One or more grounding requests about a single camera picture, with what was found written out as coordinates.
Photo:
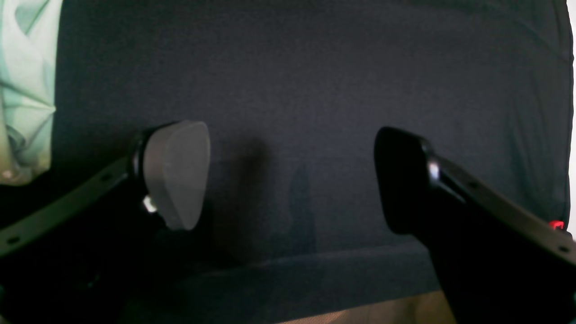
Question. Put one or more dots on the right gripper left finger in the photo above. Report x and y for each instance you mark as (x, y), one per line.
(76, 259)

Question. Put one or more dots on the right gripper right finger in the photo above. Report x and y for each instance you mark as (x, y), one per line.
(495, 262)

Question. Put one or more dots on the light green T-shirt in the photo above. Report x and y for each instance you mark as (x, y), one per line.
(29, 32)

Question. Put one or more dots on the blue red clamp bottom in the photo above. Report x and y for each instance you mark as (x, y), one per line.
(557, 224)

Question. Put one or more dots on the black table cloth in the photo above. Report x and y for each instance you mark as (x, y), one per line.
(293, 93)

